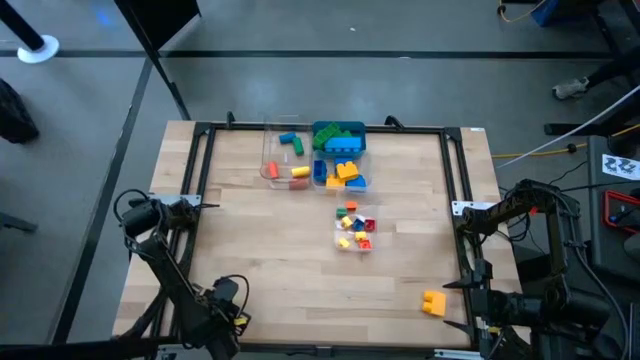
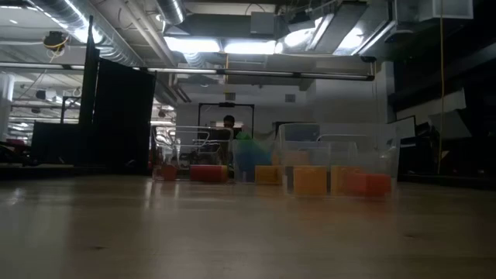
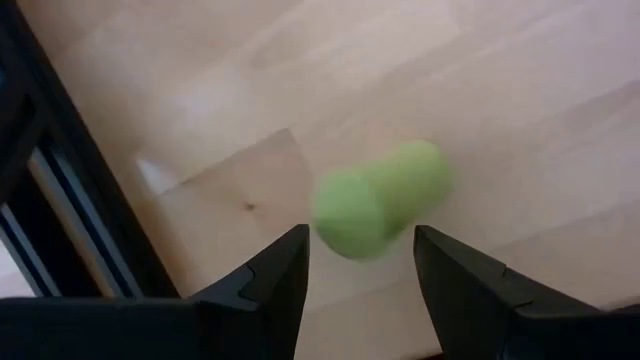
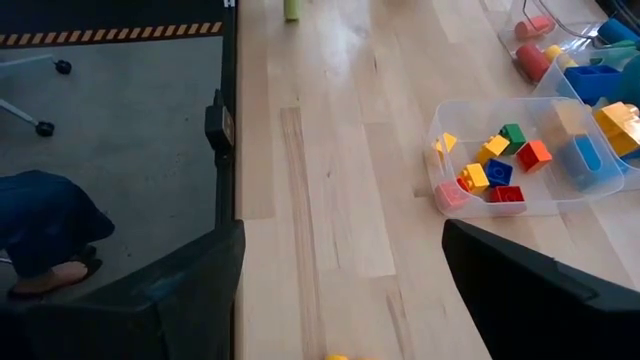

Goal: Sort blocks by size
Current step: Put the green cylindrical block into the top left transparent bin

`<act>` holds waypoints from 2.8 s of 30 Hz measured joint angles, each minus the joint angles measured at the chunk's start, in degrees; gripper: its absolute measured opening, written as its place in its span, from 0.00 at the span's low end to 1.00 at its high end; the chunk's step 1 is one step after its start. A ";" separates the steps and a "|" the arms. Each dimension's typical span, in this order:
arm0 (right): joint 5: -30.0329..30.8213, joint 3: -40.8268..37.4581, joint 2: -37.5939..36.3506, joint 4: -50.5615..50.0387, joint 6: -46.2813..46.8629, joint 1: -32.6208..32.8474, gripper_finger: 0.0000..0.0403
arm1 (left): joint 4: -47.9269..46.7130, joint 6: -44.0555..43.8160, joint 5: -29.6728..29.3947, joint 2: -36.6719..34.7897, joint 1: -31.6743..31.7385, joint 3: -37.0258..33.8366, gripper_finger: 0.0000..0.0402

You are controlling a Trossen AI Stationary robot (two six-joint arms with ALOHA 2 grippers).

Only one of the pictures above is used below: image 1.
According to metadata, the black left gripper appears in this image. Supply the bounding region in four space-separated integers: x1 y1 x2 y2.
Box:
208 276 253 360

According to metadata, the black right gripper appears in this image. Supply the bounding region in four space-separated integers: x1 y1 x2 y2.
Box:
441 272 507 340

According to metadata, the small clear plastic bin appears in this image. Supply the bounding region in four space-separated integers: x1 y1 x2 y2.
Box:
331 196 380 253

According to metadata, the black equipment case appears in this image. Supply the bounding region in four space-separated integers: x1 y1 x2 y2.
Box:
588 134 640 271

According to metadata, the wide clear plastic bin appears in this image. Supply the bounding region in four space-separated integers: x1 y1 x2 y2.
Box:
310 152 373 196

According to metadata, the red-rimmed black device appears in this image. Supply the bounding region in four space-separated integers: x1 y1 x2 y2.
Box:
601 188 640 235

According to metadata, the teal plastic bin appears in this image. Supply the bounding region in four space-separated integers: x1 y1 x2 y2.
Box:
312 120 368 161

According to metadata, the white marker tag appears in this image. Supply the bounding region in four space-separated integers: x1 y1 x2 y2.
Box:
601 153 640 182

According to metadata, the person's foot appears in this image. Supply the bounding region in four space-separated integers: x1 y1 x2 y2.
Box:
551 75 592 101

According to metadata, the black furniture foot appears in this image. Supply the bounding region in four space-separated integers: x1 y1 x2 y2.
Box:
0 211 39 235

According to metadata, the black partition brace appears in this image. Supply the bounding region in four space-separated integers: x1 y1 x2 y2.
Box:
142 44 193 122

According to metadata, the person's leg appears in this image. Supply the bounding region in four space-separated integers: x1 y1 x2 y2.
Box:
585 45 640 91

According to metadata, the blue box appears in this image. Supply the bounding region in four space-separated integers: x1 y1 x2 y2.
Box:
529 0 562 28

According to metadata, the black bag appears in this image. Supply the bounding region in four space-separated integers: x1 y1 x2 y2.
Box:
0 78 41 146

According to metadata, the black partition panel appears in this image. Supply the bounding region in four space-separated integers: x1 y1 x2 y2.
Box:
113 0 202 51

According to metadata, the white round pole base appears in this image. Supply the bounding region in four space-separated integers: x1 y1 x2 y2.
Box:
17 33 60 65

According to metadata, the black pole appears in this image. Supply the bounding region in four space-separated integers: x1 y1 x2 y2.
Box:
0 0 47 50

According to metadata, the silver aluminium bracket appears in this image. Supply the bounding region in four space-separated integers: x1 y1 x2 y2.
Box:
433 348 494 360

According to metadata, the yellow floor cable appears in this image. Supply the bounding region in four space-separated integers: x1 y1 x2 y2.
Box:
491 124 640 160

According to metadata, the clear bin with handle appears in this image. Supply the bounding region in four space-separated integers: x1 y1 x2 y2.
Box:
259 119 315 193

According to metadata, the white cable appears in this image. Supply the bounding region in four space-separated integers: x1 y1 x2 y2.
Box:
494 84 640 169

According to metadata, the black aluminium table frame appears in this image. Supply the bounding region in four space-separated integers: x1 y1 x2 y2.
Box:
112 110 534 354

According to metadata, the black desk frame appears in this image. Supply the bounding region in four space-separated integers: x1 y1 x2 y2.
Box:
594 0 640 51

